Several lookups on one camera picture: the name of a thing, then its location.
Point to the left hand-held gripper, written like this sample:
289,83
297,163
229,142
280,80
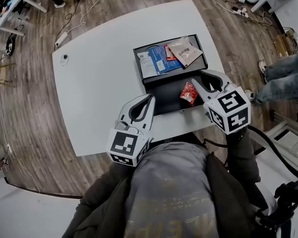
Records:
123,144

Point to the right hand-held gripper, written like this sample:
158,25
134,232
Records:
228,113

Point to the small shiny red packet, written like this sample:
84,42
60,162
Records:
188,93

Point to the black drawer box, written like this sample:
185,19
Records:
164,100

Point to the beige packet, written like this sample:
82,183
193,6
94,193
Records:
186,53

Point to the white printed packet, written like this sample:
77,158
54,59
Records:
146,69

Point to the red square packet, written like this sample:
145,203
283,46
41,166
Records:
169,54

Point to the blue packet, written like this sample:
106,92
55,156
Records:
161,58

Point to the person's left forearm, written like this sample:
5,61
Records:
106,182

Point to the person's right forearm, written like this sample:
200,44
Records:
241,155

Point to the white power strip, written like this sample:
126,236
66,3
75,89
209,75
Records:
61,39
239,11

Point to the cardboard box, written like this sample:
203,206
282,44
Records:
283,43

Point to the person's torso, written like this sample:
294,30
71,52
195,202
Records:
171,190

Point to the black harness gear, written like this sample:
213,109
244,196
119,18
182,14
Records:
285,197

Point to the round wooden stool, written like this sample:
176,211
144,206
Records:
2,66

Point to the white desk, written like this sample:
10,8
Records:
12,4

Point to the white wall plug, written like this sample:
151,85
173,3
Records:
9,148

